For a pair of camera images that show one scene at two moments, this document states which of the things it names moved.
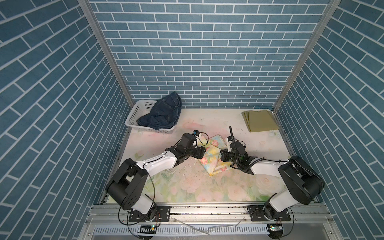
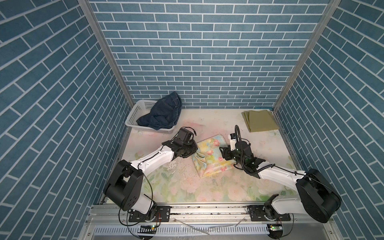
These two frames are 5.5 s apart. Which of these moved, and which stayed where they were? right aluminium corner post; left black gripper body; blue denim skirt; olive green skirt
Moved: left black gripper body
Stayed: olive green skirt; blue denim skirt; right aluminium corner post
